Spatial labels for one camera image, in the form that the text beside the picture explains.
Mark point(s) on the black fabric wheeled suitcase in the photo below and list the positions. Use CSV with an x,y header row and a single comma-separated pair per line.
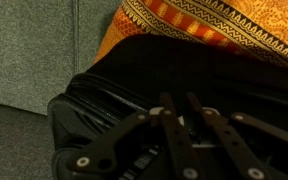
x,y
150,66

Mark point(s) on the orange patterned pillow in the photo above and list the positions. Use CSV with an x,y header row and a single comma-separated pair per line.
x,y
250,23

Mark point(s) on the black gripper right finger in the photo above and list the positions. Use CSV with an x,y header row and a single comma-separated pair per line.
x,y
230,140

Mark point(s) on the grey fabric sofa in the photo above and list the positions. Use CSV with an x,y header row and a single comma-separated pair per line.
x,y
27,66

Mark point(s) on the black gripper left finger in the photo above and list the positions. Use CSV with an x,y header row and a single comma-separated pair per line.
x,y
174,133

